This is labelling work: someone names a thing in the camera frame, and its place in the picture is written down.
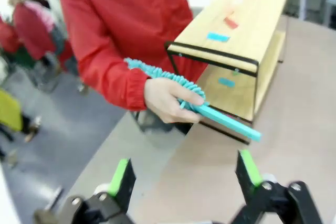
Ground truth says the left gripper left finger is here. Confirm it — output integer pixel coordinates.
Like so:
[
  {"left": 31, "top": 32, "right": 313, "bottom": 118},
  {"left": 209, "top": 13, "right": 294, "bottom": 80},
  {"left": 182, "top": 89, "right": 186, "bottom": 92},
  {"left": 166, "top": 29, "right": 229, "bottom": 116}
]
[{"left": 34, "top": 157, "right": 137, "bottom": 224}]

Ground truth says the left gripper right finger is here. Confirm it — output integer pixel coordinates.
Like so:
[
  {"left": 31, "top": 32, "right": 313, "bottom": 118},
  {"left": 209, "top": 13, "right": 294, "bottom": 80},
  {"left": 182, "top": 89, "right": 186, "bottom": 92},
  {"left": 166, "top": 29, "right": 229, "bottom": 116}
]
[{"left": 232, "top": 150, "right": 323, "bottom": 224}]

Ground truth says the teal microfibre duster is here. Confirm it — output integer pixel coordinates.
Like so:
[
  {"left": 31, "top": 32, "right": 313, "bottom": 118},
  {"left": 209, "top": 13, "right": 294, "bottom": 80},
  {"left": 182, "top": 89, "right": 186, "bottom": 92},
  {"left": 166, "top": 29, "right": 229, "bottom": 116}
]
[{"left": 123, "top": 57, "right": 263, "bottom": 142}]

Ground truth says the person's right forearm red sleeve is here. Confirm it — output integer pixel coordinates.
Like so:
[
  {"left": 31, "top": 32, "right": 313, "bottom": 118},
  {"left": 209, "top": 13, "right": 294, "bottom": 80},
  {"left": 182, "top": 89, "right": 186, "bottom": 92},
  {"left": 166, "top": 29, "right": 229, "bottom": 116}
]
[{"left": 78, "top": 56, "right": 150, "bottom": 112}]

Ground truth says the person's right hand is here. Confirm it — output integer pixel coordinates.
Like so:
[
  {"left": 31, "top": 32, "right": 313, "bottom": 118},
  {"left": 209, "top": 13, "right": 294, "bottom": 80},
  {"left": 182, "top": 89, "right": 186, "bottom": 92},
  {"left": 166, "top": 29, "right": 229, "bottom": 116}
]
[{"left": 144, "top": 78, "right": 211, "bottom": 125}]

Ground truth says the large red paper scrap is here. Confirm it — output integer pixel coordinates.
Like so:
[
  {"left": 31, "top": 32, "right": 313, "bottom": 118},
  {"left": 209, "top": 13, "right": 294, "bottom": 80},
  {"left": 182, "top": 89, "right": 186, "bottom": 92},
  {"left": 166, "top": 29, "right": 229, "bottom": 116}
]
[{"left": 223, "top": 16, "right": 239, "bottom": 29}]

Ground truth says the blue paper scrap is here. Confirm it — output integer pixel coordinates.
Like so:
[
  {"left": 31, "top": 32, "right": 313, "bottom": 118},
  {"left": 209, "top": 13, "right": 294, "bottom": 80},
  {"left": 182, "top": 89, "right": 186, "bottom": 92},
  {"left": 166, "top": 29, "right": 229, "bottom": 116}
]
[
  {"left": 218, "top": 77, "right": 236, "bottom": 88},
  {"left": 206, "top": 31, "right": 230, "bottom": 43}
]

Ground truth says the person in yellow apron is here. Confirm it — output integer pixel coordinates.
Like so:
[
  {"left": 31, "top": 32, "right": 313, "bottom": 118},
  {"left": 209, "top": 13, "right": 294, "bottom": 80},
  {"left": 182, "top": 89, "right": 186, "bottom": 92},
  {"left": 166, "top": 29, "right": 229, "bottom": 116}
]
[{"left": 0, "top": 89, "right": 43, "bottom": 143}]

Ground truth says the person in red jacket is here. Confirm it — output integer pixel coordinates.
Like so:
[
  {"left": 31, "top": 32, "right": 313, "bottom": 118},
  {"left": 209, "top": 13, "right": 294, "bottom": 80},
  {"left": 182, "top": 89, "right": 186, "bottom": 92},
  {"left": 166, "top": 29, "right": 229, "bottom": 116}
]
[{"left": 59, "top": 0, "right": 208, "bottom": 112}]

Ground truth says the person pink top red jacket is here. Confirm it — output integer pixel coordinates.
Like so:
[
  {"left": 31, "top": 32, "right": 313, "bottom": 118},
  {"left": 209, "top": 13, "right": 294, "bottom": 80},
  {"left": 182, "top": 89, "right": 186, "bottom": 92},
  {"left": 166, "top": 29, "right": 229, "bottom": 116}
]
[{"left": 7, "top": 0, "right": 57, "bottom": 62}]

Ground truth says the bystander in red clothes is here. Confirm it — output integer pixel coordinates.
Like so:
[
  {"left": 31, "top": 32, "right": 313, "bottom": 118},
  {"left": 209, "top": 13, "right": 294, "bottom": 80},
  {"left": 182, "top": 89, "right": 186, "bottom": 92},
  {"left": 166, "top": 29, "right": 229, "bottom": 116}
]
[{"left": 0, "top": 15, "right": 20, "bottom": 54}]

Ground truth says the wooden two-tier shelf black frame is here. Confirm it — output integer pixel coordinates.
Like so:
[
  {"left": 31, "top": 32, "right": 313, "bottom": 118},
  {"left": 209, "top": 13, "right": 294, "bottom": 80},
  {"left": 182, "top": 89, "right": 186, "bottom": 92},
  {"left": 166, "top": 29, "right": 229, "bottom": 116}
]
[{"left": 164, "top": 0, "right": 291, "bottom": 146}]

